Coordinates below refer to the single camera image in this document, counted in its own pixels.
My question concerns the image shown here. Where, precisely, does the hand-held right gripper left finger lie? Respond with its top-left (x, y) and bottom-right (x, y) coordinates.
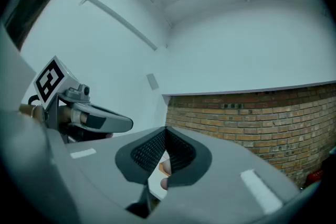
top-left (64, 125), bottom-right (169, 218)

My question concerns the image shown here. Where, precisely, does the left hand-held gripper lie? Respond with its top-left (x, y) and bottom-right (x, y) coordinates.
top-left (33, 56), bottom-right (134, 141)

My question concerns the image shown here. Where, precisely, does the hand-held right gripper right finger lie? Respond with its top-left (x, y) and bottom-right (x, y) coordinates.
top-left (151, 126), bottom-right (301, 224)

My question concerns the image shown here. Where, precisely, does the person's left forearm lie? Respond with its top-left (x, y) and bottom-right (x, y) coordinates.
top-left (18, 103), bottom-right (44, 121)

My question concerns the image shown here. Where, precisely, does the person's left hand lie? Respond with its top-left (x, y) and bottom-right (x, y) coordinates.
top-left (59, 106), bottom-right (89, 124)

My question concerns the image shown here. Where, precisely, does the red fire extinguisher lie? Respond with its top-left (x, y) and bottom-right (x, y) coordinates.
top-left (305, 169), bottom-right (326, 189)

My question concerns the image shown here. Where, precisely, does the white wall switch plate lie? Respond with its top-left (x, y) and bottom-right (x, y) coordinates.
top-left (146, 73), bottom-right (160, 91)

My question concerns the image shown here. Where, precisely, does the white wall conduit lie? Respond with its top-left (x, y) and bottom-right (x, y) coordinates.
top-left (64, 0), bottom-right (159, 51)

